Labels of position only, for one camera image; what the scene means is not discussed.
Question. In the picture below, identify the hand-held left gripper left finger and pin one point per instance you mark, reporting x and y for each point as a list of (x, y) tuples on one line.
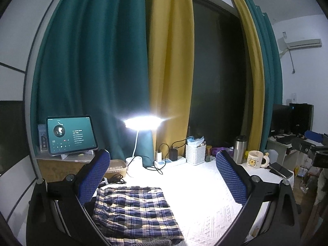
[(94, 176)]

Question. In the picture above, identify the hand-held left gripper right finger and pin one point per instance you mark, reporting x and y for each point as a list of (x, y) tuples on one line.
[(230, 179)]

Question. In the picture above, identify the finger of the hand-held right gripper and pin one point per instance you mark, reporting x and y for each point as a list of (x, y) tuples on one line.
[(305, 144), (314, 135)]

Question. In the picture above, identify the blue yellow plaid shirt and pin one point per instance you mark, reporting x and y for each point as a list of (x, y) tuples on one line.
[(135, 210)]

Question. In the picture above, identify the person's right forearm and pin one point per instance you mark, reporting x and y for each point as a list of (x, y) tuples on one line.
[(322, 187)]

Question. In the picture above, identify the black computer tower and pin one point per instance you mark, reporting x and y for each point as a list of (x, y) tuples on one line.
[(302, 119)]

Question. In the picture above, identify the beige plastic tray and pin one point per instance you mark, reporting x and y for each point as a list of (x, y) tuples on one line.
[(116, 167)]

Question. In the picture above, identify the white side desk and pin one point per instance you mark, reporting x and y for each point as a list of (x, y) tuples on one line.
[(279, 148)]

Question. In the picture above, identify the white tablet stand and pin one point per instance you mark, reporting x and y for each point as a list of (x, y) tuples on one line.
[(76, 155)]

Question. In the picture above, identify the stainless steel tumbler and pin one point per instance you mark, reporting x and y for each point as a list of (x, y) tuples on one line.
[(239, 151)]

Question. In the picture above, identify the purple cloth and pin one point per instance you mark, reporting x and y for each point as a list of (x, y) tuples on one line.
[(220, 150)]

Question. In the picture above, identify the small grey figurine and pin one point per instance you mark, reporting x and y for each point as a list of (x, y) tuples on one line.
[(208, 158)]

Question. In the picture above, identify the cream bear mug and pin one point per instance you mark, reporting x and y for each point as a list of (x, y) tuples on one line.
[(255, 160)]

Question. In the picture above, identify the black smartphone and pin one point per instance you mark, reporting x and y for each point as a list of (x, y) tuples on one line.
[(281, 170)]

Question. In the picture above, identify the black computer monitor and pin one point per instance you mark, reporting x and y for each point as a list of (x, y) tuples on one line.
[(280, 117)]

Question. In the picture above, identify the brown cardboard box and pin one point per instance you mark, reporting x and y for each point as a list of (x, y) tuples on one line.
[(56, 169)]

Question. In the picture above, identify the white textured tablecloth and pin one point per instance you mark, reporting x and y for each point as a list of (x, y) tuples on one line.
[(194, 199)]

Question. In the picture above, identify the white perforated basket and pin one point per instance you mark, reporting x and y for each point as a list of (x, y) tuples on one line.
[(196, 155)]

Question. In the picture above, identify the tablet with teal screen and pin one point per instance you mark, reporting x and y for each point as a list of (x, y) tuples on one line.
[(71, 135)]

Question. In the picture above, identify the blue face mask pack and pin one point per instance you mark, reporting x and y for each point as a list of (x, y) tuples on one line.
[(195, 141)]

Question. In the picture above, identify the black charger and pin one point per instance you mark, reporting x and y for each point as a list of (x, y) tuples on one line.
[(173, 153)]

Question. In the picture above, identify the white power strip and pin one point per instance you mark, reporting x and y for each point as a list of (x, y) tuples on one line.
[(169, 162)]

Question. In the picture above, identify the blue printed card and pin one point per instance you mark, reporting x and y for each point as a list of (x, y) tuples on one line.
[(43, 138)]

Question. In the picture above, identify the white charger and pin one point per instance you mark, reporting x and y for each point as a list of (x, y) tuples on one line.
[(158, 156)]

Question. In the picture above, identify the narrow teal curtain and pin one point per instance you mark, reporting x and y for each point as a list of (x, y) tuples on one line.
[(273, 82)]

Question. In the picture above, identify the white desk lamp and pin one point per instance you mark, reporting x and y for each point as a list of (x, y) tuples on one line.
[(142, 121)]

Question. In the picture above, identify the narrow yellow curtain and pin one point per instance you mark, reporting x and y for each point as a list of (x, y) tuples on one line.
[(256, 82)]

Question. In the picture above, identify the white air conditioner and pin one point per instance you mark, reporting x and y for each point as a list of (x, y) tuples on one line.
[(299, 44)]

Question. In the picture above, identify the dark window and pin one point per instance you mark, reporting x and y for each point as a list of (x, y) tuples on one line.
[(217, 69)]

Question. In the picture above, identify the wide teal curtain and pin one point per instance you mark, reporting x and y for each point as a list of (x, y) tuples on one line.
[(89, 56)]

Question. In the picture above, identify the wide yellow curtain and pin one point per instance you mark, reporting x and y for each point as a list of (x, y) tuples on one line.
[(169, 56)]

